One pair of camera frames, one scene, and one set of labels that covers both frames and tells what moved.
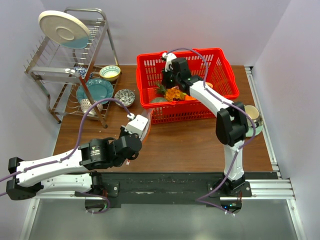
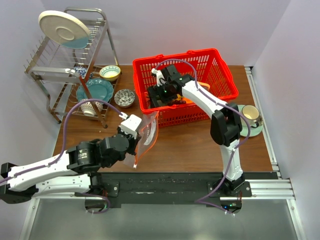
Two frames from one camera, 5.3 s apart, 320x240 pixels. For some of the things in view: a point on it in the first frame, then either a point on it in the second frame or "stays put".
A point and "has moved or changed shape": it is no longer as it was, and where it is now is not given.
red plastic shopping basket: x=167 y=103 stays put
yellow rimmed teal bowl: x=110 y=73 stays put
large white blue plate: x=64 y=29 stays put
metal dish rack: x=77 y=83 stays put
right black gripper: x=166 y=84 → x=155 y=91
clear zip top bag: x=148 y=113 has moved or changed shape
